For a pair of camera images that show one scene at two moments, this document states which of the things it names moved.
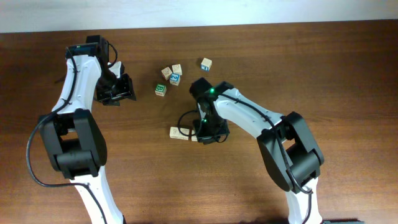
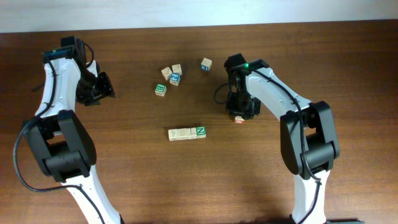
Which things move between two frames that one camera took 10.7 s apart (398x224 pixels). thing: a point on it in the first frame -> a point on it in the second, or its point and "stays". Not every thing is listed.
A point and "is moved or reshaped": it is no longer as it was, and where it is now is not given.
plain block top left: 166,72 stays
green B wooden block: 160,89 stays
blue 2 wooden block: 175,79 stays
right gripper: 203,135 -> 248,114
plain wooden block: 175,133 is moved or reshaped
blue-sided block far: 206,64 stays
